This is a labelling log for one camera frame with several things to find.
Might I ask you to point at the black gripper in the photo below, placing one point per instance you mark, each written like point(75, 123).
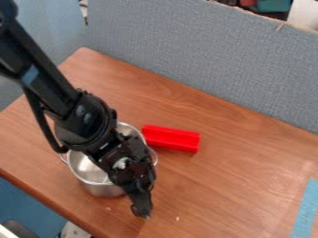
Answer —
point(125, 161)

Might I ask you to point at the stainless steel pot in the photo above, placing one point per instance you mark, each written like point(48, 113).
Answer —
point(92, 178)

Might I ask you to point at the red plastic block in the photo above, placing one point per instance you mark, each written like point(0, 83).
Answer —
point(171, 138)

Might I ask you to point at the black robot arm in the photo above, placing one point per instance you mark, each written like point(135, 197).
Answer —
point(76, 120)

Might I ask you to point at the blue tape strip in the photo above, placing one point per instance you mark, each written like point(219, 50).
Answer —
point(307, 210)

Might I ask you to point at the grey fabric partition panel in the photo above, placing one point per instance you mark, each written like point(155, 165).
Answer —
point(248, 59)

